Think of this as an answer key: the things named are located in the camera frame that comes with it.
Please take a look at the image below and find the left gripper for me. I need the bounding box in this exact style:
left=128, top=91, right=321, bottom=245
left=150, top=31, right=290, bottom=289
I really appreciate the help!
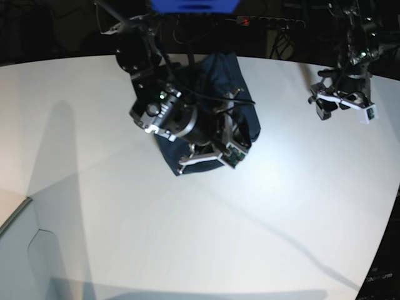
left=318, top=69, right=372, bottom=102

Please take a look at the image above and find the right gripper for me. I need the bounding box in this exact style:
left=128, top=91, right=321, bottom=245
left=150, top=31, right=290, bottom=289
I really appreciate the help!
left=181, top=103, right=251, bottom=154

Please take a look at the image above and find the dark blue t-shirt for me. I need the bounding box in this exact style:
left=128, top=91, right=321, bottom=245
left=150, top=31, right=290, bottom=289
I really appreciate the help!
left=156, top=53, right=261, bottom=176

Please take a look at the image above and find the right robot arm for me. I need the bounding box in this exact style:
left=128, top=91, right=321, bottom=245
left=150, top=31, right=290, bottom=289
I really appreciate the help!
left=95, top=1, right=254, bottom=166

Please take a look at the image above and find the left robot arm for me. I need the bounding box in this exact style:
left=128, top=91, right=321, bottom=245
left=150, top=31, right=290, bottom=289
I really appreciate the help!
left=308, top=1, right=399, bottom=124

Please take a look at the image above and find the black power strip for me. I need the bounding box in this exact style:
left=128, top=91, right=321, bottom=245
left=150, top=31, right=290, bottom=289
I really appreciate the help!
left=234, top=15, right=306, bottom=30

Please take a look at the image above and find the blue plastic box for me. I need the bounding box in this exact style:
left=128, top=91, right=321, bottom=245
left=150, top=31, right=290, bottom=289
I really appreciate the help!
left=151, top=0, right=241, bottom=14

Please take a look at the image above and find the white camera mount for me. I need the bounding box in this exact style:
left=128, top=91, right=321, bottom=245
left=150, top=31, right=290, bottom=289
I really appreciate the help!
left=177, top=87, right=251, bottom=174
left=308, top=82, right=378, bottom=124

